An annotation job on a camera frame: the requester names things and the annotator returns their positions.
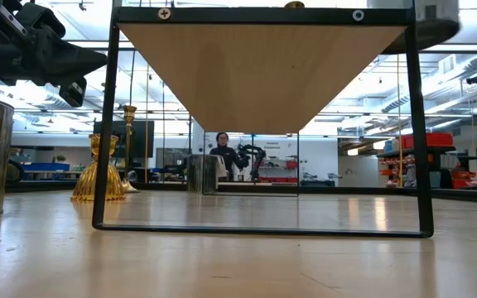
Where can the red storage bin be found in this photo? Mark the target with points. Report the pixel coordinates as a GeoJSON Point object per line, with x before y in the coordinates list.
{"type": "Point", "coordinates": [429, 140]}

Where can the black wall monitor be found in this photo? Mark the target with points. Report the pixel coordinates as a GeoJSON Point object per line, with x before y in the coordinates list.
{"type": "Point", "coordinates": [139, 138]}

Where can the blue storage bin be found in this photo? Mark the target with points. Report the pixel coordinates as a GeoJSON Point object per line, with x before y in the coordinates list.
{"type": "Point", "coordinates": [46, 166]}

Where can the amber ribbed glass candle holder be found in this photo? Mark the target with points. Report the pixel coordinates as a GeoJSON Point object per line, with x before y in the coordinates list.
{"type": "Point", "coordinates": [83, 182]}

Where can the black background robot arm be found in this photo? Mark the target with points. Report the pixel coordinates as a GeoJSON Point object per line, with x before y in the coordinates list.
{"type": "Point", "coordinates": [257, 155]}

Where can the black ceiling camera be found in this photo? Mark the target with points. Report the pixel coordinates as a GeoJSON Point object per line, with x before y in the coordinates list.
{"type": "Point", "coordinates": [475, 78]}

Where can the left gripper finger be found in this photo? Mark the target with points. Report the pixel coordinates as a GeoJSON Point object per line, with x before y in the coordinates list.
{"type": "Point", "coordinates": [68, 62]}

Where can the wooden riser shelf black legs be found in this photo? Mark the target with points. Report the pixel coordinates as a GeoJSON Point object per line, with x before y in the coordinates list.
{"type": "Point", "coordinates": [259, 74]}

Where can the person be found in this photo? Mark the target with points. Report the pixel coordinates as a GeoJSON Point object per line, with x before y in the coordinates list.
{"type": "Point", "coordinates": [223, 155]}

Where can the storage rack with bins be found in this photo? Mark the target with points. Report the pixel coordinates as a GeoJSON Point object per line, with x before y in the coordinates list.
{"type": "Point", "coordinates": [441, 165]}

